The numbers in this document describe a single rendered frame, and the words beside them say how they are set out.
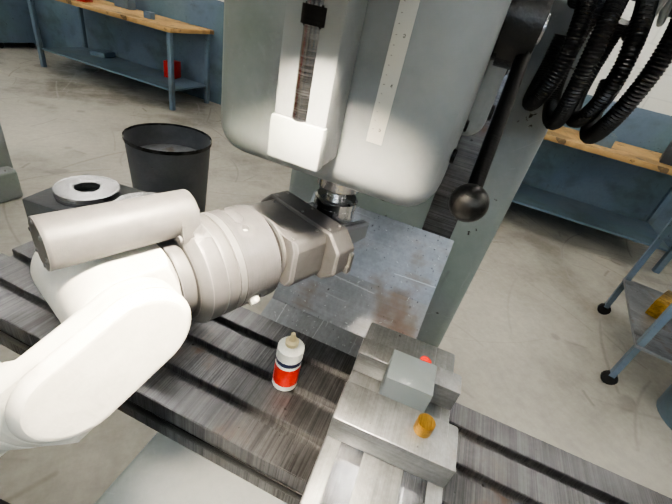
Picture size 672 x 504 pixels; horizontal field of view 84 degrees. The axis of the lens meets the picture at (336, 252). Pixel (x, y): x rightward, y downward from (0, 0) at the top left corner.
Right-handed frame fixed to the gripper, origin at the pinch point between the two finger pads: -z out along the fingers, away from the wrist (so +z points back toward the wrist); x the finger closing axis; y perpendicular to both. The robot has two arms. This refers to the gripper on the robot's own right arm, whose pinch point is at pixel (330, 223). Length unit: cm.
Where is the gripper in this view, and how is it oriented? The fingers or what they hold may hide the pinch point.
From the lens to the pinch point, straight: 42.7
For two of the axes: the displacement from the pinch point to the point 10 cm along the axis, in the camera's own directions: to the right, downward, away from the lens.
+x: -7.2, -5.0, 4.9
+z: -6.7, 2.8, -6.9
